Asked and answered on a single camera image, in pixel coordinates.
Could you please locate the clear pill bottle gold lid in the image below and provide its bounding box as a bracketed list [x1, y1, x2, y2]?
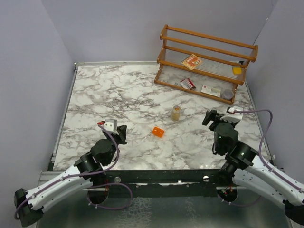
[171, 107, 181, 121]

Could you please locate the orange pill organizer box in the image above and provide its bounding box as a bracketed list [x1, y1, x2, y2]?
[152, 126, 165, 138]

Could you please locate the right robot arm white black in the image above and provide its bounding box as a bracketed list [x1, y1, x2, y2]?
[202, 106, 304, 225]

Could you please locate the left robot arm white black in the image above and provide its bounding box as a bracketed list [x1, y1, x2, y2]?
[14, 119, 127, 227]

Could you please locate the white red medicine box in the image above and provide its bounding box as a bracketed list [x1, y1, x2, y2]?
[201, 85, 221, 97]

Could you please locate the clear round jar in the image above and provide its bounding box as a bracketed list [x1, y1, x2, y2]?
[221, 89, 234, 100]

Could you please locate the red white torn packet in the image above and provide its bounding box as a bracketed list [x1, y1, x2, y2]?
[180, 78, 196, 90]

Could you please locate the wooden three-tier shelf rack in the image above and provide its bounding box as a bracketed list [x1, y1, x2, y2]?
[154, 24, 258, 105]

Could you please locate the yellow small container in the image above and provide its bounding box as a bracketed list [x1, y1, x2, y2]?
[232, 66, 242, 75]

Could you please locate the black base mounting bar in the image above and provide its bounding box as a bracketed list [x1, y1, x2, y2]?
[86, 161, 247, 199]

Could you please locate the orange spiral notebook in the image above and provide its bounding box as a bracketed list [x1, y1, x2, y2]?
[181, 54, 203, 70]

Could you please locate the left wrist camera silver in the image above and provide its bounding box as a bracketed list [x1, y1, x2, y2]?
[97, 119, 117, 132]

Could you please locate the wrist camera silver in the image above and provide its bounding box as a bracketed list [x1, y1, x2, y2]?
[223, 106, 244, 122]
[97, 119, 117, 132]

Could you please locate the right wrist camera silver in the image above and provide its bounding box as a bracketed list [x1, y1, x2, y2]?
[223, 106, 244, 122]

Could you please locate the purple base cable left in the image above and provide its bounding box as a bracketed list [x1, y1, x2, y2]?
[86, 177, 134, 209]

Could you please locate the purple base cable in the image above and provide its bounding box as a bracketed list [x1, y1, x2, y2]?
[86, 177, 134, 209]
[220, 185, 264, 207]

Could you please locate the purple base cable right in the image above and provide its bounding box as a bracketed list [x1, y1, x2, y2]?
[220, 185, 264, 207]

